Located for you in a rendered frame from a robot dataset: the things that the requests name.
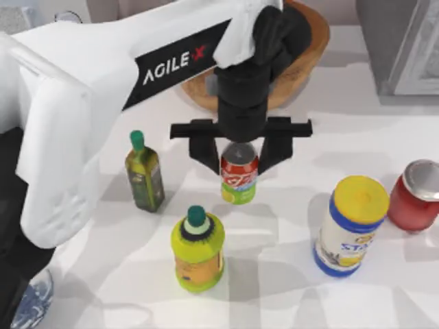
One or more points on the dark green oil bottle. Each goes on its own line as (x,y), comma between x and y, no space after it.
(144,178)

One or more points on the red and green can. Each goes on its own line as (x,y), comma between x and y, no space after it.
(239,178)

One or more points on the brown wooden bowl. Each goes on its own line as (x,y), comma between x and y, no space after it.
(298,65)

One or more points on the yellow-green bottle with green cap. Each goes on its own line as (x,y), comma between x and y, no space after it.
(198,257)

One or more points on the white canister with yellow lid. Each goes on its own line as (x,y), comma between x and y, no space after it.
(350,233)

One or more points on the red jar with silver lid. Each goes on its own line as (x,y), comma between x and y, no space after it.
(411,205)

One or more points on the blue and white patterned cup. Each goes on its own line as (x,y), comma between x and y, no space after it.
(36,301)

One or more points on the grey cabinet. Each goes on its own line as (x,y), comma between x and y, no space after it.
(401,44)

